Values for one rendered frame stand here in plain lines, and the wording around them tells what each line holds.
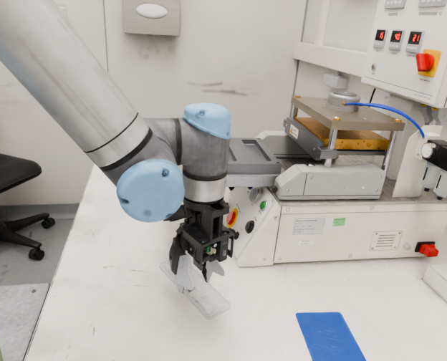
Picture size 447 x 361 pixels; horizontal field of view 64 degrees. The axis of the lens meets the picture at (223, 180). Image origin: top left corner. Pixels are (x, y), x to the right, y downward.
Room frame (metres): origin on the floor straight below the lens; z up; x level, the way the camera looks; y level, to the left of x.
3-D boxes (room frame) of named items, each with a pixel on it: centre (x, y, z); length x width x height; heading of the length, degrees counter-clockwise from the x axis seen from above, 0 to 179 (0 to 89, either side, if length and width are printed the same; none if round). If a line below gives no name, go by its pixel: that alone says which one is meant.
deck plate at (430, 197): (0.92, -0.32, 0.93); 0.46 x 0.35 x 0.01; 101
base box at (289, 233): (0.90, -0.29, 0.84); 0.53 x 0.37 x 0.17; 101
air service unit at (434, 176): (0.72, -0.46, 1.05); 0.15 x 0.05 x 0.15; 11
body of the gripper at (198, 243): (0.54, 0.03, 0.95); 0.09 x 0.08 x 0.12; 40
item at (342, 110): (0.90, -0.32, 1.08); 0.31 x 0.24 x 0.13; 11
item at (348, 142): (0.91, -0.29, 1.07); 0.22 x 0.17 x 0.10; 11
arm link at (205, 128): (0.55, 0.04, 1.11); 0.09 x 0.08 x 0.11; 107
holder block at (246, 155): (0.87, -0.03, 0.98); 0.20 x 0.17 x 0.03; 11
